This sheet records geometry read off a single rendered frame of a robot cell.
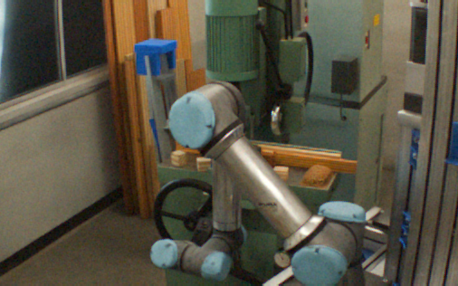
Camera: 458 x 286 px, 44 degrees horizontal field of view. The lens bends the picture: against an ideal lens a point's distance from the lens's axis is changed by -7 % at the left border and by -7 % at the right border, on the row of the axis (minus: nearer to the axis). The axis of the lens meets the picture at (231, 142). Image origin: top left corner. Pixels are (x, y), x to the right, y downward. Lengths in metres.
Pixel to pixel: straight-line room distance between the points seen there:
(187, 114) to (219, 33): 0.69
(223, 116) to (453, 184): 0.57
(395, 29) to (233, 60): 2.38
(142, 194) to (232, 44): 1.86
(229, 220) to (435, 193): 0.53
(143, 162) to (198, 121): 2.33
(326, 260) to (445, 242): 0.35
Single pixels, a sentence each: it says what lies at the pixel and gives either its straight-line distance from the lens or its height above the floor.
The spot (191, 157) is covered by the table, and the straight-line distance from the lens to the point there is 2.15.
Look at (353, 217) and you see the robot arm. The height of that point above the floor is 1.04.
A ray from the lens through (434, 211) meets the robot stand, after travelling 1.49.
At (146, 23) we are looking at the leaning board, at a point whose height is 1.14.
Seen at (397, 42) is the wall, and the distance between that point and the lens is 4.21.
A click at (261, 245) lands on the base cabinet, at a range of 2.06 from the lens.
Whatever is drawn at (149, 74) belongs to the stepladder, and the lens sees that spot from 2.89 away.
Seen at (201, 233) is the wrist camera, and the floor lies 0.87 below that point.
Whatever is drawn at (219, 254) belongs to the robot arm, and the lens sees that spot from 1.49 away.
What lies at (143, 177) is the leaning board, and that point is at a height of 0.27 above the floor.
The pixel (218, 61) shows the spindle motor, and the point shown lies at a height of 1.26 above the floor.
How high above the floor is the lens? 1.68
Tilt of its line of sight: 20 degrees down
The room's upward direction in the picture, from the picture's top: 1 degrees counter-clockwise
